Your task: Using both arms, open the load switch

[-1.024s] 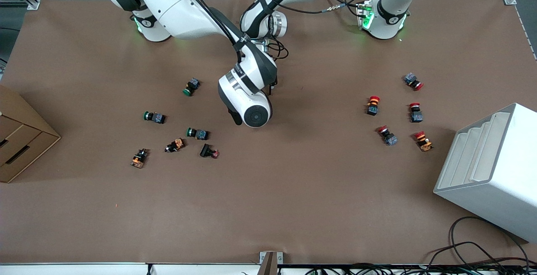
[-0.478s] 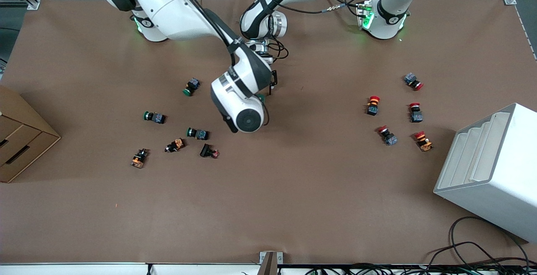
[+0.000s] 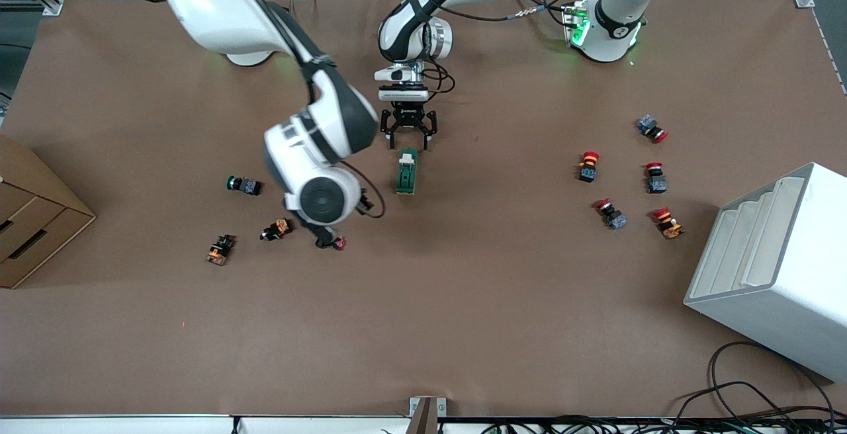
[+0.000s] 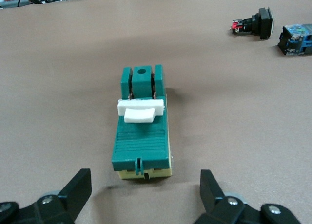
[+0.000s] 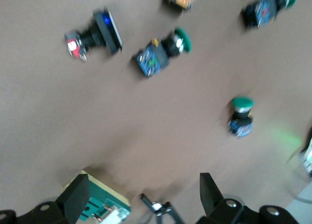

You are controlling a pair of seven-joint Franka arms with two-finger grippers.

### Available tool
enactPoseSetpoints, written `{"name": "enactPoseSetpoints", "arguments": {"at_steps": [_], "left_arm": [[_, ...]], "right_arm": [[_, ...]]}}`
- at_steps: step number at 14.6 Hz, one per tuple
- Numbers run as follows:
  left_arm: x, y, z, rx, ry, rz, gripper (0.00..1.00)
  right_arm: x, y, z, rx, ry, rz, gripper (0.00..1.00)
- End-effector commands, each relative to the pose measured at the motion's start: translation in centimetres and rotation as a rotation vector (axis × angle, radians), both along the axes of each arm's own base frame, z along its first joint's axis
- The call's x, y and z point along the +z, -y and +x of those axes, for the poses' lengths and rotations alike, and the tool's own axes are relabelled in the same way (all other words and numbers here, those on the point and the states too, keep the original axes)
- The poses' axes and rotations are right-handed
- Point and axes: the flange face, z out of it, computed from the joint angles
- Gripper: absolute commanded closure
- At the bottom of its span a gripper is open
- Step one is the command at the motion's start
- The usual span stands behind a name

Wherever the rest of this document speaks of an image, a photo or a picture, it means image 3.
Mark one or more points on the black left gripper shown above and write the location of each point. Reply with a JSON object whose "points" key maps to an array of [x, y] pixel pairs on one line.
{"points": [[407, 116]]}

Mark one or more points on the green load switch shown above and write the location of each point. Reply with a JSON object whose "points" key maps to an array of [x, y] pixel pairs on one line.
{"points": [[407, 179]]}

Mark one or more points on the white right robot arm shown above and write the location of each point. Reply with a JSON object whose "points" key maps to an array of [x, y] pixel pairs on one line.
{"points": [[212, 4]]}

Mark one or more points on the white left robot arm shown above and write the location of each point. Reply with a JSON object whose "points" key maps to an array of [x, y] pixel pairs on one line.
{"points": [[423, 17]]}

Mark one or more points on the green mushroom push button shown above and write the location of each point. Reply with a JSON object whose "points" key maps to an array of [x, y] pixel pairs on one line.
{"points": [[248, 186]]}

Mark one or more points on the brown table cover sheet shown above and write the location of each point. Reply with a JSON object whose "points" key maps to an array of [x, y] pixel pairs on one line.
{"points": [[463, 321]]}

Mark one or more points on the red button black block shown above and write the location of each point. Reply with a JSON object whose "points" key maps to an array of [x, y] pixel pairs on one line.
{"points": [[588, 166]]}

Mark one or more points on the red emergency stop button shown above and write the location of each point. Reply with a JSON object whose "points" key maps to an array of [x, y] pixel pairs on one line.
{"points": [[656, 179], [612, 214], [652, 128]]}

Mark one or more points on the red button orange block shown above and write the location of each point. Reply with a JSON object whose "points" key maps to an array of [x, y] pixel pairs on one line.
{"points": [[668, 223]]}

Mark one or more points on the brown cardboard box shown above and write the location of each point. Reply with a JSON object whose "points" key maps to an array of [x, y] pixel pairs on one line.
{"points": [[33, 222]]}

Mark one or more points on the white tiered organizer box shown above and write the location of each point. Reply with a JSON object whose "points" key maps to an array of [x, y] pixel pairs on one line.
{"points": [[794, 268]]}

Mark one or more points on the black switch red button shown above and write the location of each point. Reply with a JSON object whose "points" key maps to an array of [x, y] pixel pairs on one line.
{"points": [[339, 243]]}

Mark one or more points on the orange block selector switch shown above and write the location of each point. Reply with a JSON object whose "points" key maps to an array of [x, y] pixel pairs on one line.
{"points": [[279, 227]]}

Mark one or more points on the orange block key switch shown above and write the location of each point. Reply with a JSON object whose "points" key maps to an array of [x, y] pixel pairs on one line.
{"points": [[218, 253]]}

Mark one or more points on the metal table edge bracket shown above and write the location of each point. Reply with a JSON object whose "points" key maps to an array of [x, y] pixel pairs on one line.
{"points": [[423, 415]]}

